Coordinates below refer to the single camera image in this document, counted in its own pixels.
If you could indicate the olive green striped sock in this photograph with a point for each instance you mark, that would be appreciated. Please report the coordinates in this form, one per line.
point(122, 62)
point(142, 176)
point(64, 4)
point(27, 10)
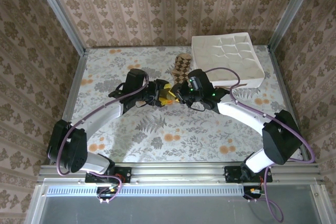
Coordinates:
point(166, 95)

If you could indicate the brown argyle sock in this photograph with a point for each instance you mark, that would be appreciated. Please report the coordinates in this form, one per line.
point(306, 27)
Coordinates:
point(183, 64)

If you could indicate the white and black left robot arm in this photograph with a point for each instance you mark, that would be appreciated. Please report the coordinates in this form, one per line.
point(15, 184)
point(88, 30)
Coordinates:
point(99, 119)

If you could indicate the white divided organizer box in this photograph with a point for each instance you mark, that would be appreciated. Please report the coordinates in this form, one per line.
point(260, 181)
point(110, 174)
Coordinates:
point(231, 56)

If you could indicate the grey metal panel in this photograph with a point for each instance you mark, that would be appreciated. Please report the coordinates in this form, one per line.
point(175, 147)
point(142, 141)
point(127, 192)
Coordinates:
point(170, 211)

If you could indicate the aluminium frame rail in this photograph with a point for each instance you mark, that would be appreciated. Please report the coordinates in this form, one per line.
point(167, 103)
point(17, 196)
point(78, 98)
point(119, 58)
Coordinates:
point(178, 172)

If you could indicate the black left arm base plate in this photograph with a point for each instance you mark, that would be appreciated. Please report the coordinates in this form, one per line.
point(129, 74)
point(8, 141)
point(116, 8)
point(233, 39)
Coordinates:
point(123, 175)

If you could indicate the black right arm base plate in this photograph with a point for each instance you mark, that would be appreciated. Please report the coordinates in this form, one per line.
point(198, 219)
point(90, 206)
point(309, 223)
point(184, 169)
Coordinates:
point(232, 174)

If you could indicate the aluminium corner post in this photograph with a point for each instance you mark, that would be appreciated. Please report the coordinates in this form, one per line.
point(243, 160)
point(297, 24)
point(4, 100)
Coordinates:
point(291, 11)
point(60, 14)

